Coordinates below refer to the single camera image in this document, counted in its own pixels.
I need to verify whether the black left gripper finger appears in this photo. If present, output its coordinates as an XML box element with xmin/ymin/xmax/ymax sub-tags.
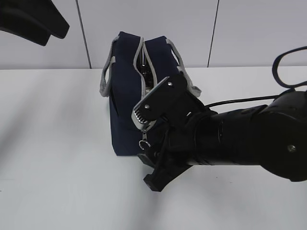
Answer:
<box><xmin>0</xmin><ymin>0</ymin><xmax>70</xmax><ymax>46</ymax></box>

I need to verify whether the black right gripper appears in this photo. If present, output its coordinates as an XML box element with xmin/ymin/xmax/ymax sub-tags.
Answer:
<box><xmin>138</xmin><ymin>92</ymin><xmax>214</xmax><ymax>192</ymax></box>

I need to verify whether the navy and white lunch bag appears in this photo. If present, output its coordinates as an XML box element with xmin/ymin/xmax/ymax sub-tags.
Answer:
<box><xmin>100</xmin><ymin>32</ymin><xmax>201</xmax><ymax>156</ymax></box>

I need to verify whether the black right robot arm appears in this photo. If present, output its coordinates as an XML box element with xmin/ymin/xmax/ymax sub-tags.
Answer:
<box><xmin>139</xmin><ymin>90</ymin><xmax>307</xmax><ymax>192</ymax></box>

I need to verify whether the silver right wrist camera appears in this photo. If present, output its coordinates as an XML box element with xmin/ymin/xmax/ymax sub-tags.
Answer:
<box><xmin>131</xmin><ymin>74</ymin><xmax>187</xmax><ymax>131</ymax></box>

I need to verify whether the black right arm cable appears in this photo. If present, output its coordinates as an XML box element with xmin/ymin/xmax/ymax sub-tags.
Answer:
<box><xmin>203</xmin><ymin>46</ymin><xmax>307</xmax><ymax>108</ymax></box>

